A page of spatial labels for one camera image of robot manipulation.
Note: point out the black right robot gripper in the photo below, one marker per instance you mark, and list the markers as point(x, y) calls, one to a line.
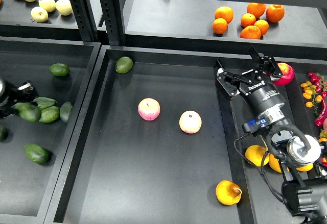
point(260, 96)

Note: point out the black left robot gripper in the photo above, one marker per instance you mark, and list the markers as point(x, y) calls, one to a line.
point(10, 94)

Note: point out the dark green avocado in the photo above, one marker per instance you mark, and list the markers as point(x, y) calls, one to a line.
point(28, 112)
point(65, 112)

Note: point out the yellow pear with brown stem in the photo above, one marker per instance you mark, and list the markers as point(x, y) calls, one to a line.
point(228, 193)

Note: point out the light green avocado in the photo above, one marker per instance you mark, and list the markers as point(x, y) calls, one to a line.
point(49, 114)

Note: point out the green avocado top left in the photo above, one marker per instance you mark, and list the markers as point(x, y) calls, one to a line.
point(59, 69)

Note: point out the dark avocado at left edge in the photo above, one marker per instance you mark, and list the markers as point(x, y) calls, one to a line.
point(3, 132)

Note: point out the green avocado lower left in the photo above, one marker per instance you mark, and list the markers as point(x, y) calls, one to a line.
point(36, 153)

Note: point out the green avocado in centre tray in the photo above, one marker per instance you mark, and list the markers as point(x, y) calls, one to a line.
point(123, 65)

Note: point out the large red apple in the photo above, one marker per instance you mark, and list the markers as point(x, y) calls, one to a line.
point(288, 74)

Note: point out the orange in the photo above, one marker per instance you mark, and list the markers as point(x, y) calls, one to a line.
point(256, 9)
point(251, 32)
point(263, 25)
point(248, 19)
point(219, 26)
point(224, 12)
point(275, 13)

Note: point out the black metal shelf rack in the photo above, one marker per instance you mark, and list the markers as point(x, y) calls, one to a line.
point(174, 24)

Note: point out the cherry tomato bunch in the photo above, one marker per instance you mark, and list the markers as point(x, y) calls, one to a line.
point(314, 89)

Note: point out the pale pink apple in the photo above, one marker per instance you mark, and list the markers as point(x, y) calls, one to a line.
point(190, 122)

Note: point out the red chili pepper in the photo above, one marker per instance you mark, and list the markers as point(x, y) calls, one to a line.
point(322, 115)

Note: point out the black left tray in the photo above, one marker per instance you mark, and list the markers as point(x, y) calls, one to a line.
point(27, 187)

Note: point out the black tray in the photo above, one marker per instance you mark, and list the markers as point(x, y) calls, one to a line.
point(276, 132)
point(27, 187)
point(125, 169)

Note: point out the pink red apple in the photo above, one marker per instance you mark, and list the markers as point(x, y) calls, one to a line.
point(149, 109)

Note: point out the black centre tray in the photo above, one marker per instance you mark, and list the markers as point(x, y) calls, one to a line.
point(125, 169)

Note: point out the black right tray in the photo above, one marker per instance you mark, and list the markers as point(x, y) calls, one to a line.
point(276, 132)

